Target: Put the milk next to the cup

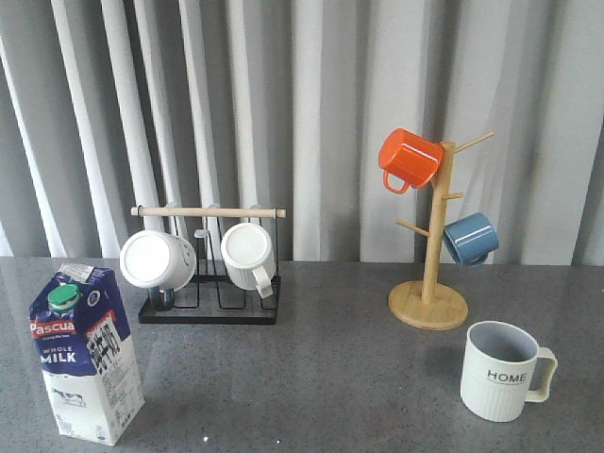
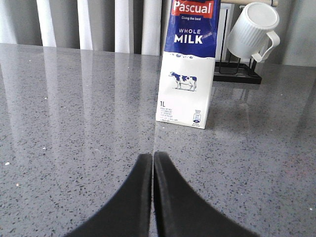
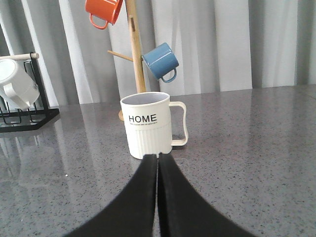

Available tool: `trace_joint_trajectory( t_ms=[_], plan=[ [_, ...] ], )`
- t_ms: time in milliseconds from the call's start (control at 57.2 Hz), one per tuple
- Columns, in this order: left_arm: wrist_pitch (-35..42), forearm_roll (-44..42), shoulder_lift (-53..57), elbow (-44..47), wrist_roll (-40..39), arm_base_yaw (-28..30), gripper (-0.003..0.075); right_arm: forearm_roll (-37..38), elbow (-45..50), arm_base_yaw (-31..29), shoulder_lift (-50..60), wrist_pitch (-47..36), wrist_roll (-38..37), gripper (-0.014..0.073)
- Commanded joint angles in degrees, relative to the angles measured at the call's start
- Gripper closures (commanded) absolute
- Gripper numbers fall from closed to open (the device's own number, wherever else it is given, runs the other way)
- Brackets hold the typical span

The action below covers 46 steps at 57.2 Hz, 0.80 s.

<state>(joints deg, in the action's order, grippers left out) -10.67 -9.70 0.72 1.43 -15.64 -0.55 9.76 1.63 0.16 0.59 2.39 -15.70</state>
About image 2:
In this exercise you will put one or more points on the black wire mug rack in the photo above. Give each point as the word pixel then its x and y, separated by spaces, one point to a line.
pixel 238 69

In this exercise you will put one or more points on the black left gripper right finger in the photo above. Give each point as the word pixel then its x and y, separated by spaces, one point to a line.
pixel 181 212

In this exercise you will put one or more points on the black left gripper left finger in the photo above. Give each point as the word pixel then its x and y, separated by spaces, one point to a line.
pixel 127 213

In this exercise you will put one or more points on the grey white curtain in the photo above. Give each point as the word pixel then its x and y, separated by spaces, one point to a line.
pixel 137 26

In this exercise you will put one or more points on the white ribbed mug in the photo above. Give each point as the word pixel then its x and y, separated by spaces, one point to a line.
pixel 253 34

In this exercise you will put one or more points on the blue white milk carton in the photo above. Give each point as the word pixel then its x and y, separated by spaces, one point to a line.
pixel 188 62

